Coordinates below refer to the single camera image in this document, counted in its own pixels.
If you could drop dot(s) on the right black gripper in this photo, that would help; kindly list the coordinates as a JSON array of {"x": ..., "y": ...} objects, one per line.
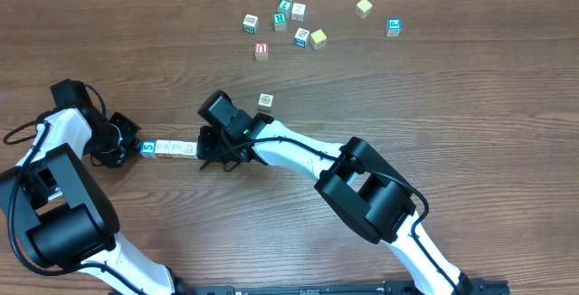
[{"x": 206, "y": 151}]

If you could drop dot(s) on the green letter B block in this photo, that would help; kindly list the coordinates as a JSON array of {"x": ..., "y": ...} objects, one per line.
[{"x": 250, "y": 23}]

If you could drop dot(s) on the yellow block near cluster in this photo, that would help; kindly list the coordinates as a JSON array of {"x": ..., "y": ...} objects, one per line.
[{"x": 318, "y": 39}]

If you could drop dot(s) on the blue edged picture block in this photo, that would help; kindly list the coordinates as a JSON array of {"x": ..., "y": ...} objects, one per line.
[{"x": 301, "y": 37}]

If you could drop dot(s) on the blue number five block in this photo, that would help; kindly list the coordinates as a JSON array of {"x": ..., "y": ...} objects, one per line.
[{"x": 148, "y": 148}]

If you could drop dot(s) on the red letter U block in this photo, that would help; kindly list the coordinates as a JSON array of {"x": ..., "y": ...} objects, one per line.
[{"x": 261, "y": 51}]

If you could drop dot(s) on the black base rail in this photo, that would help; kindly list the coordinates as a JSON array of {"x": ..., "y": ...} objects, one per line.
[{"x": 384, "y": 288}]

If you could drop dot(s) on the white zigzag picture block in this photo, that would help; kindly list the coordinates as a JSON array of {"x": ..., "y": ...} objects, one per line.
[{"x": 189, "y": 150}]

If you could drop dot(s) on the teal letter L block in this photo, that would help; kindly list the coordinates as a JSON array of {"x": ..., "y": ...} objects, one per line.
[{"x": 285, "y": 7}]

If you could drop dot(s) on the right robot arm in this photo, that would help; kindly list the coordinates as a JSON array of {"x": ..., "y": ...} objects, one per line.
[{"x": 359, "y": 185}]

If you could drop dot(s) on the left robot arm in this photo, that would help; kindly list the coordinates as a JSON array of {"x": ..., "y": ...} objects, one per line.
[{"x": 59, "y": 221}]

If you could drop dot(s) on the teal letter R block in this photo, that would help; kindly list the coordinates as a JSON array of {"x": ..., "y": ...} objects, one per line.
[{"x": 279, "y": 22}]

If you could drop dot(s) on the white blue edged block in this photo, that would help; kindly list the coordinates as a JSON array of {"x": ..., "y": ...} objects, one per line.
[{"x": 176, "y": 148}]

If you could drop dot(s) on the blue letter P block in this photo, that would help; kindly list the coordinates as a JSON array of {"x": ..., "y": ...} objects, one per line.
[{"x": 393, "y": 27}]

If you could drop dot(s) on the white patterned wooden block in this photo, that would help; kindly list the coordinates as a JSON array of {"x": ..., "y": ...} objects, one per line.
[{"x": 298, "y": 12}]

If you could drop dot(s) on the white red edged block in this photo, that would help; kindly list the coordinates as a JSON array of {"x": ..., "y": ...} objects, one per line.
[{"x": 162, "y": 148}]

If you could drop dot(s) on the far yellow wooden block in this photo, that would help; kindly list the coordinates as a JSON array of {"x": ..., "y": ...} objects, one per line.
[{"x": 363, "y": 8}]

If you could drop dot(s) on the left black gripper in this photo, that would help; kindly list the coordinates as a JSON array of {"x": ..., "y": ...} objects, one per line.
[{"x": 117, "y": 158}]

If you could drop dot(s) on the lone white picture block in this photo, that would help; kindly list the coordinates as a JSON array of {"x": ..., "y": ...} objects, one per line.
[{"x": 265, "y": 102}]

